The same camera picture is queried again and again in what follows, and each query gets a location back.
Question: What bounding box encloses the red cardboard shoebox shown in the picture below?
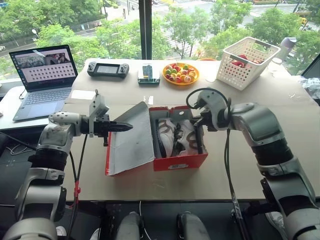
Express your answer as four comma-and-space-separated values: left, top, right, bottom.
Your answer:
148, 105, 209, 172

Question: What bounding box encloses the colourful toy fruit pile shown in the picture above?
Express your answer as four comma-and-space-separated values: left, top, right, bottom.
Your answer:
164, 63, 198, 83

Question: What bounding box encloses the white perforated plastic basket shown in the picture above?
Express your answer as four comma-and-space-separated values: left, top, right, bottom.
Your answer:
215, 36, 282, 92

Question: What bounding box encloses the grey open laptop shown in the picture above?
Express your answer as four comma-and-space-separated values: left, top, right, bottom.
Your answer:
8, 44, 79, 123

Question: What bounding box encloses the small green white box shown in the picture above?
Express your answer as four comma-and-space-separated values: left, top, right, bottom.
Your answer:
137, 63, 161, 87

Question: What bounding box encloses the red cable clip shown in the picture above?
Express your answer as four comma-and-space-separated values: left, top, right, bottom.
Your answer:
68, 179, 82, 210

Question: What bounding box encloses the yellow plate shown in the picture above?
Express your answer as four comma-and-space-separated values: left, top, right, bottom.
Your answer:
162, 62, 201, 87

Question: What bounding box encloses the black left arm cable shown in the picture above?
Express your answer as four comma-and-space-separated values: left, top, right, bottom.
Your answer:
66, 133, 89, 240

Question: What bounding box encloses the white sneaker brown trim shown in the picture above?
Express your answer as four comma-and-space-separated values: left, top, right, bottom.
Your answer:
173, 118, 204, 157
154, 118, 181, 159

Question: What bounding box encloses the white shoe on floor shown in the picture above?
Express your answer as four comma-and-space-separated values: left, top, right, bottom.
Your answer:
264, 211, 289, 240

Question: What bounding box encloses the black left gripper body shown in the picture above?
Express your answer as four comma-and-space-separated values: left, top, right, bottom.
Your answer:
92, 114, 113, 147

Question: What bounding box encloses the black window frame post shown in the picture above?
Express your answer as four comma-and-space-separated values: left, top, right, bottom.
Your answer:
138, 0, 154, 60

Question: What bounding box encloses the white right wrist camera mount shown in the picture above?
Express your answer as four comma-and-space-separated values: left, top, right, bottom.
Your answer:
196, 88, 227, 126

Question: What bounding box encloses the thin white cable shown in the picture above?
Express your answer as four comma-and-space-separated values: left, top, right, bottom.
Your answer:
4, 144, 36, 155

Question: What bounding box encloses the grey rounded shape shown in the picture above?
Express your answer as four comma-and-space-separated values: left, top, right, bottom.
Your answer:
115, 211, 142, 240
176, 211, 211, 240

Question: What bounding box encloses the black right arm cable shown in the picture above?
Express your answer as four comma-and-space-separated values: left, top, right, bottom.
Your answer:
186, 87, 250, 240

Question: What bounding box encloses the white paper sheet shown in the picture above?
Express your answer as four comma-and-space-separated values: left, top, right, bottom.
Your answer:
70, 89, 97, 101

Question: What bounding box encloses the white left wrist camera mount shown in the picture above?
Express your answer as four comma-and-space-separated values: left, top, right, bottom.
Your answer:
88, 93, 111, 138

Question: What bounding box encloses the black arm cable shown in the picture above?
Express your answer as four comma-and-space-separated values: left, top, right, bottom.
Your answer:
186, 87, 250, 240
66, 133, 89, 240

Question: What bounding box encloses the red white item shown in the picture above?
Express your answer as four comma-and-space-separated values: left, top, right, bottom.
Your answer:
229, 54, 250, 69

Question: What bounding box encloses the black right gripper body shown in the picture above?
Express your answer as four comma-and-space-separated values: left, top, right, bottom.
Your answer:
199, 109, 221, 132

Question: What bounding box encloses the black handheld controller with screen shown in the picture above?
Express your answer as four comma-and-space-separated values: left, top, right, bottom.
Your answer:
86, 61, 131, 80

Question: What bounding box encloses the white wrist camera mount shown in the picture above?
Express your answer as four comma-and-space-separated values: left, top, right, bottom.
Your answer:
88, 93, 111, 138
196, 88, 227, 126

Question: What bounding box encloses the crumpled clear plastic bag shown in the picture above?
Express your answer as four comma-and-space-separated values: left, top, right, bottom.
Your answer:
300, 75, 320, 91

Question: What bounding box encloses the red shoebox lid grey inside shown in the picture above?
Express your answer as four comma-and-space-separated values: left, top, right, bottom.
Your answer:
104, 100, 156, 177

